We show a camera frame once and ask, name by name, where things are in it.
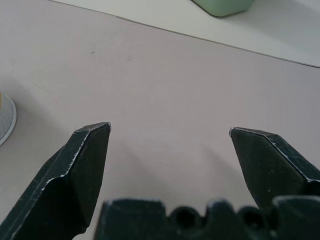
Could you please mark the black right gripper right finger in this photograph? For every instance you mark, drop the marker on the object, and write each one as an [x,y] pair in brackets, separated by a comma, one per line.
[272,170]

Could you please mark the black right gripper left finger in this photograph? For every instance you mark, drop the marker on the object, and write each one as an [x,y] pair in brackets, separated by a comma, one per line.
[62,185]

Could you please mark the white round plate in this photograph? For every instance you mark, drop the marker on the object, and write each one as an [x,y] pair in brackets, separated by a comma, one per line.
[5,120]

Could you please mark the light green plastic container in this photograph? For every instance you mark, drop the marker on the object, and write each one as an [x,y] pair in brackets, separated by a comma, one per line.
[222,6]

